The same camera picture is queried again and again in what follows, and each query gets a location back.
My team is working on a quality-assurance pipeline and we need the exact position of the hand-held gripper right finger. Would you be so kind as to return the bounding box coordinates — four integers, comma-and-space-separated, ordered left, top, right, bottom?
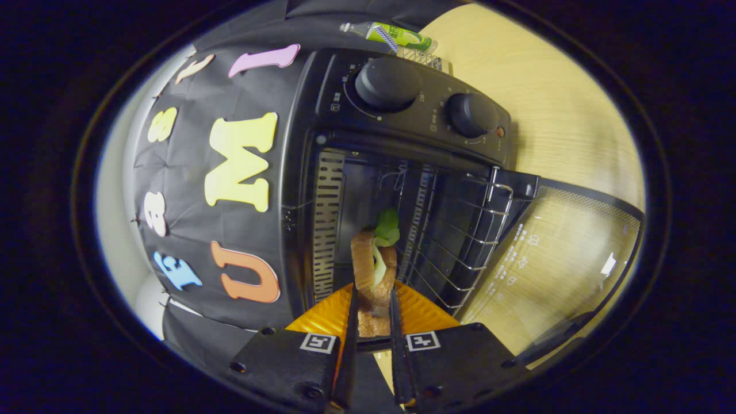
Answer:
390, 280, 518, 410

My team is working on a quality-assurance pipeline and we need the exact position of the blue white striped straw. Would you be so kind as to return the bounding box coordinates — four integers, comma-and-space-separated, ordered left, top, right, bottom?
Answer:
377, 23, 400, 56

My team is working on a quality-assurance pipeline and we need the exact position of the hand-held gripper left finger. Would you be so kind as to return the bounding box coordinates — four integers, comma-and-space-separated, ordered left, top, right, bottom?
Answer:
230, 282, 360, 412

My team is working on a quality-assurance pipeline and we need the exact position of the lettuce sandwich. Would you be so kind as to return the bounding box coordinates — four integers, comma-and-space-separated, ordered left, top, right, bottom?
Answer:
351, 208, 401, 338

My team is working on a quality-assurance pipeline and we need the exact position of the wire mesh basket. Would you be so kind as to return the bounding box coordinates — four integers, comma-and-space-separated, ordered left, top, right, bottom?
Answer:
397, 46, 443, 71

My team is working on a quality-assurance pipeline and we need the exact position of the black toaster oven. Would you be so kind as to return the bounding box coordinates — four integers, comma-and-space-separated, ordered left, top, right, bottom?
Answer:
280, 48, 645, 369

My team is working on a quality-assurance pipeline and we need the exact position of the green label drink bottle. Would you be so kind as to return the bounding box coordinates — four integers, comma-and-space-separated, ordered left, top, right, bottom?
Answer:
339, 22, 433, 53

